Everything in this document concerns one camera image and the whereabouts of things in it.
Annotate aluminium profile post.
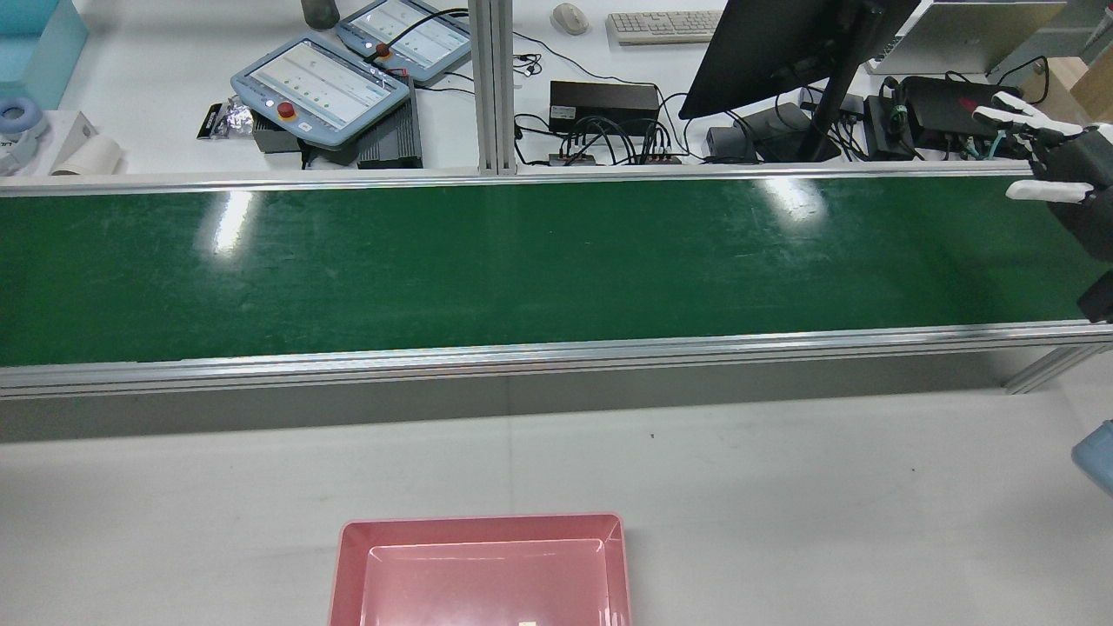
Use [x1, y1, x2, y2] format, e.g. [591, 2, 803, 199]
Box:
[468, 0, 516, 176]

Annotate brown cardboard box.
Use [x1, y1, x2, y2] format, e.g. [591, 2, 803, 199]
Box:
[1039, 57, 1113, 123]

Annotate white keyboard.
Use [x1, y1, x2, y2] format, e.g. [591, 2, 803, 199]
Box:
[606, 10, 724, 46]

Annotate crumpled foil wrapper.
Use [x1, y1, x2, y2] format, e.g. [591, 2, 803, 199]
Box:
[213, 96, 255, 140]

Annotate black power supply box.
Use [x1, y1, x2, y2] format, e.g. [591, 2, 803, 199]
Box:
[549, 80, 661, 136]

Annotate small grey dock box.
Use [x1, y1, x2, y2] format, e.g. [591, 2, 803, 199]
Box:
[705, 126, 757, 163]

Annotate pale blue headphones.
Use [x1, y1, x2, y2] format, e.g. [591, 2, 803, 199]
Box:
[0, 96, 49, 144]

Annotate translucent blue storage box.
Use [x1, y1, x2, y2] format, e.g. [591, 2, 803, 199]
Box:
[0, 0, 90, 111]

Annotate black monitor with stand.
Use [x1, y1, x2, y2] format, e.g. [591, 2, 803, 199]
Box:
[678, 0, 923, 163]

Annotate silver laptop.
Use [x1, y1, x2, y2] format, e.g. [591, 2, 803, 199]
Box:
[863, 0, 1069, 77]

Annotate large grey teach pendant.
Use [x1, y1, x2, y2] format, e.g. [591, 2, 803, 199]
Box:
[230, 33, 411, 150]

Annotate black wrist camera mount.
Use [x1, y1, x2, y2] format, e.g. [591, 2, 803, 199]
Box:
[1076, 270, 1113, 324]

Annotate black power adapter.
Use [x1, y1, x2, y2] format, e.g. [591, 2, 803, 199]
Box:
[865, 94, 914, 162]

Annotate grey teach pendant with cable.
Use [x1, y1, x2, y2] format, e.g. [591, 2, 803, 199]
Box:
[335, 0, 475, 86]

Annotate black ribbed electronics box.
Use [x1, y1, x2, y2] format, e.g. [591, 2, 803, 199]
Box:
[357, 87, 424, 170]

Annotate pink plastic box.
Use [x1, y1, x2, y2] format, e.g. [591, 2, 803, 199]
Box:
[329, 513, 633, 626]

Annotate green conveyor belt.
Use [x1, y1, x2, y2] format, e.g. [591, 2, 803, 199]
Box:
[0, 165, 1113, 401]

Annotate thin black desk cable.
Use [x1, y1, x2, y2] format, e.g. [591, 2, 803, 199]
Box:
[513, 33, 662, 88]

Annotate white paper roll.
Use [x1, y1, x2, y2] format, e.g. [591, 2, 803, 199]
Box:
[50, 135, 124, 177]

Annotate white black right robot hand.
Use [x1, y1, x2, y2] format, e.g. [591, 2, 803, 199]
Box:
[972, 90, 1113, 262]

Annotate black device with red mark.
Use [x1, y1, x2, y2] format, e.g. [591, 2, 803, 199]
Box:
[900, 76, 1023, 144]

